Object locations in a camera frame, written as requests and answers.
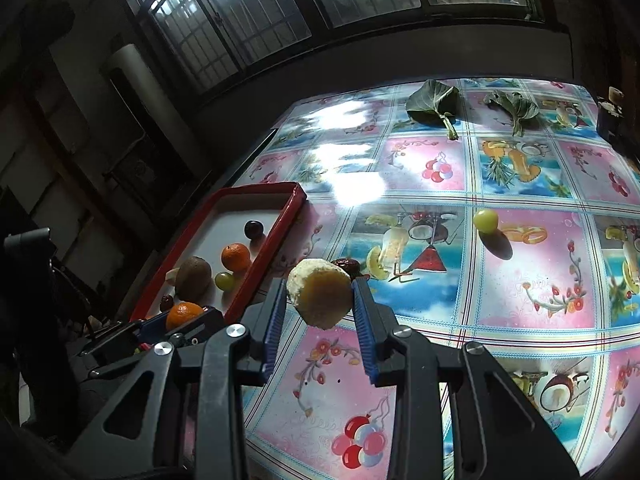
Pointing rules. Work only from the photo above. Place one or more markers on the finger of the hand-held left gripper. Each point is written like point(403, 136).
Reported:
point(210, 317)
point(150, 330)

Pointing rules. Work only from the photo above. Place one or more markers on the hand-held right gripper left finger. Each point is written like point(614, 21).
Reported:
point(274, 332)

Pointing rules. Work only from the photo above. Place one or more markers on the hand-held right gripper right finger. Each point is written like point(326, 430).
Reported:
point(362, 332)

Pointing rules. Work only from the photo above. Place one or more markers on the small orange mandarin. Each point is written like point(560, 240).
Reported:
point(235, 256)
point(184, 314)

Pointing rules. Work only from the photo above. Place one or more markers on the green grape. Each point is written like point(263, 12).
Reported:
point(486, 221)
point(223, 280)

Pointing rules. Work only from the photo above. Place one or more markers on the brown kiwi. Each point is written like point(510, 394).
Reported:
point(192, 276)

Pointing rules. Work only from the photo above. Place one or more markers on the pale sugarcane chunk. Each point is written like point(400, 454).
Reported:
point(172, 274)
point(320, 292)

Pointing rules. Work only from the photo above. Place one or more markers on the dark red plum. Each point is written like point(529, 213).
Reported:
point(253, 229)

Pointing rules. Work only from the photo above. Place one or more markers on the red rimmed tray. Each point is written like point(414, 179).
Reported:
point(280, 220)

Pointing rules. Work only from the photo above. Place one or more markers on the dark red jujube date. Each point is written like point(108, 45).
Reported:
point(166, 301)
point(345, 266)

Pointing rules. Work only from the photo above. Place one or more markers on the fruit printed tablecloth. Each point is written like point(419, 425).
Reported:
point(500, 280)

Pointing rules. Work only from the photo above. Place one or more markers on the tall white cylinder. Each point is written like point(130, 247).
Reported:
point(142, 95)

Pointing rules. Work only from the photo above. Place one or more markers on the broad green leaf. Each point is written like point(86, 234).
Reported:
point(432, 102)

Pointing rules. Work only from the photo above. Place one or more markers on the crinkled green leaf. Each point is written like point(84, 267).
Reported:
point(512, 105)

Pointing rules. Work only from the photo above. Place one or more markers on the window with metal grille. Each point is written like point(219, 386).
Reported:
point(260, 10)

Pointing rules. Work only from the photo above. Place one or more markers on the dark jar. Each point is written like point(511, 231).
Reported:
point(610, 120)

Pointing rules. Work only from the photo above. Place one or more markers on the small beige roll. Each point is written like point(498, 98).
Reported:
point(616, 95)

